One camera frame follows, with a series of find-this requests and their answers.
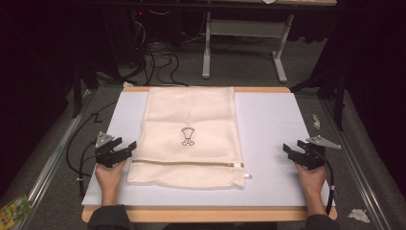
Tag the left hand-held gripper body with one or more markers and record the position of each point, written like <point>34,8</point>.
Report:
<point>107,156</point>

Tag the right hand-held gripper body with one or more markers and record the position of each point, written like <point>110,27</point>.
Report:
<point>311,158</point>

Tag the cream mesh laundry bag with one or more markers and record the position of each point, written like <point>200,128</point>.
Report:
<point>191,108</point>

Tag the person's left hand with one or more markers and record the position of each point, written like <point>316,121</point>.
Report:
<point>109,177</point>

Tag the person's right hand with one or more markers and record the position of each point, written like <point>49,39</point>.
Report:
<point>311,180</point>

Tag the white table mat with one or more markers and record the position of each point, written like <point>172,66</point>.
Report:
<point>271,127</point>

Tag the black metal stand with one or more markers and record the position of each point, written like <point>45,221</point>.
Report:
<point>340,102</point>
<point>76,92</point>

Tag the small white cloth scrap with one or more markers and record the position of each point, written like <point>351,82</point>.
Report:
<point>127,85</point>

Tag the crumpled white paper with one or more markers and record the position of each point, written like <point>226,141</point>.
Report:
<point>359,215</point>

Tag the green printed packet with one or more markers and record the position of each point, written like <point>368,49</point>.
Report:
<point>14,212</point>

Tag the white-framed desk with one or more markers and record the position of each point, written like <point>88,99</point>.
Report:
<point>245,28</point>

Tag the metal floor rail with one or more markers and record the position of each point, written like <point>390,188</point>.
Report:
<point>48,166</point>
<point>357,179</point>

